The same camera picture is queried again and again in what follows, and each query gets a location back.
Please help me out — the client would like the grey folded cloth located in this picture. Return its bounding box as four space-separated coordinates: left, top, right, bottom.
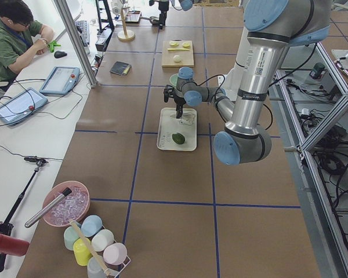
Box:
110 61 130 76

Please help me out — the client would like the yellow sponge under cloth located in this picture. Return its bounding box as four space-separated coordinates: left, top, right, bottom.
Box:
122 65 131 75

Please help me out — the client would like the metal scoop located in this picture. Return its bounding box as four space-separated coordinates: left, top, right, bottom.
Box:
140 16 159 25

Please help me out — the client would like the green avocado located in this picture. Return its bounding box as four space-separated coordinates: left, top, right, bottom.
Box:
172 133 186 145

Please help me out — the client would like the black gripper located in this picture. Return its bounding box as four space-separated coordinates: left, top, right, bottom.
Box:
163 85 186 119

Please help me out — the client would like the wooden mug tree stand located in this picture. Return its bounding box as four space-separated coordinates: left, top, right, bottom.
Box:
117 8 135 42

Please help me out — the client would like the black computer mouse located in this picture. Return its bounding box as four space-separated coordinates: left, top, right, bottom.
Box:
53 50 67 58

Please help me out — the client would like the white wire cup rack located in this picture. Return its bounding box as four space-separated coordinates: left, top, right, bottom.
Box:
75 222 132 276

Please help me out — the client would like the white cup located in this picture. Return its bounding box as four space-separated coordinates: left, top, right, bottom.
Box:
92 229 114 252

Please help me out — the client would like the grey cup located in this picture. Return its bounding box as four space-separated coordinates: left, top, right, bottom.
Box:
87 257 106 278

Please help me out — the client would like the near teach pendant tablet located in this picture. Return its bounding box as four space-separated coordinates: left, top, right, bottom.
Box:
0 87 48 126

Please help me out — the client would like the person in green shirt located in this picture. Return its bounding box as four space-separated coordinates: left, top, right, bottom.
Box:
0 1 54 82

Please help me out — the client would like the pink bowl with ice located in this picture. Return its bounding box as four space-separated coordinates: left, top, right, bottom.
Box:
43 181 90 227

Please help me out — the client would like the teach pendant tablet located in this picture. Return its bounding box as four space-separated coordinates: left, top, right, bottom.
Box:
0 87 48 126
39 66 81 96

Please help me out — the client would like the yellow cup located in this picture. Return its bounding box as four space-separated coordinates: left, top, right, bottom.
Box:
72 238 92 266

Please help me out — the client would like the yellow plastic knife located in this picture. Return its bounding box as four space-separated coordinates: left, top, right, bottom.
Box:
167 47 190 52

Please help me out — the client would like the light blue cup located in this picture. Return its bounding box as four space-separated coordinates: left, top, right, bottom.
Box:
81 215 103 237

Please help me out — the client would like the light green bowl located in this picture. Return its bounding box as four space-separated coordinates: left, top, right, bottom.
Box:
169 74 178 87

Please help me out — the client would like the black selfie stick tripod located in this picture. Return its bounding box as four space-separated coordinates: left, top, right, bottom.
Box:
0 156 48 272

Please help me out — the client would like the mint green cup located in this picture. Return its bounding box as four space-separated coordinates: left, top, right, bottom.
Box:
63 226 79 251

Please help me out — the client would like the far teach pendant tablet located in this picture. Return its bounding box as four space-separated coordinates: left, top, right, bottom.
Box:
39 66 81 96

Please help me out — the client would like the aluminium side frame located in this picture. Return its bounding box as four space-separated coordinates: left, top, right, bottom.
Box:
276 43 348 277

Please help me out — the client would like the cream bear serving tray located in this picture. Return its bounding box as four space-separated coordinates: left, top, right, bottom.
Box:
157 108 197 151

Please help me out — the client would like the steel tube in bowl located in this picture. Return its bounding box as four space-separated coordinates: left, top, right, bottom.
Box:
24 187 72 228

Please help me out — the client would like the upper lemon slice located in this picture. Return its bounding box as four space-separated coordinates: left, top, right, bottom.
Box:
169 41 179 47

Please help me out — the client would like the black tray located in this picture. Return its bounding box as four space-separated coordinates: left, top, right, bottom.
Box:
125 10 142 24

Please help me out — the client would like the pink cup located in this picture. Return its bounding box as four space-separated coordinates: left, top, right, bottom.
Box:
103 243 127 265

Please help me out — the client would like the white steamed bun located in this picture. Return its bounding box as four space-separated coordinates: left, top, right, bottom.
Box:
173 55 182 63

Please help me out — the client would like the aluminium frame post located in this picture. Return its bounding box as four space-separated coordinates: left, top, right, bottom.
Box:
54 0 97 88

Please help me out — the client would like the red bottle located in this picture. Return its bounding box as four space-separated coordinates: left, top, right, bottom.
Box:
0 233 30 257

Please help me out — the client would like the wooden rack handle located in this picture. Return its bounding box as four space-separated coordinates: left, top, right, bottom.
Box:
70 220 113 277

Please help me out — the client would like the black keyboard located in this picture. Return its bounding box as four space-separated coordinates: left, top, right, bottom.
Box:
75 20 90 45

